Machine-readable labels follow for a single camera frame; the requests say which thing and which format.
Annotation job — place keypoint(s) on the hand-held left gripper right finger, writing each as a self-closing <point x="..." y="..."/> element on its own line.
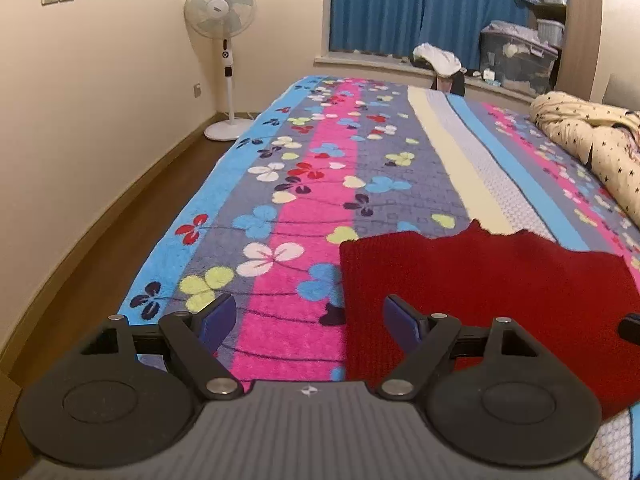
<point x="402" y="322"/>

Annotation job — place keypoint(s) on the white plastic basket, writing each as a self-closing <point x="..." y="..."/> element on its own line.
<point x="551" y="32"/>

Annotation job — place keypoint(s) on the wooden cabinet side panel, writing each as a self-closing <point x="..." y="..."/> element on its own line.
<point x="580" y="25"/>

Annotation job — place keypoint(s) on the blue curtain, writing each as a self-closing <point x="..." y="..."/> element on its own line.
<point x="425" y="5"/>

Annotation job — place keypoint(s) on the white clothes pile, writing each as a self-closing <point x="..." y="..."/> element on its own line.
<point x="437" y="57"/>

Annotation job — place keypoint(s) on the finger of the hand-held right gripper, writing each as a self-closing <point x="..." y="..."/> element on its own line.
<point x="631" y="329"/>

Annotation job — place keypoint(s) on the floral striped bed blanket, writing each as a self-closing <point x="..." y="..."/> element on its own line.
<point x="310" y="200"/>

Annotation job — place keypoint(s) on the white standing fan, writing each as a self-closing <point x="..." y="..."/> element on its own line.
<point x="220" y="7"/>

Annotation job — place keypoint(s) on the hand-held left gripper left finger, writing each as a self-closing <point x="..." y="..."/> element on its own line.
<point x="217" y="322"/>

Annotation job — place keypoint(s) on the small blue white box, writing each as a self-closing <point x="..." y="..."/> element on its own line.
<point x="491" y="77"/>

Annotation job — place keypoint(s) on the star print cream quilt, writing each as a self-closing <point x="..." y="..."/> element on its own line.
<point x="590" y="135"/>

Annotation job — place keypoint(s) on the red knit sweater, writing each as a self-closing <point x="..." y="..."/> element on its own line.
<point x="500" y="290"/>

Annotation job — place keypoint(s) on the dark chair back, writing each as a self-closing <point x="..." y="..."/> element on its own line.
<point x="452" y="85"/>

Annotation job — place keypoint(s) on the clear plastic storage box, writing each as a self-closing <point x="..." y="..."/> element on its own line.
<point x="517" y="62"/>

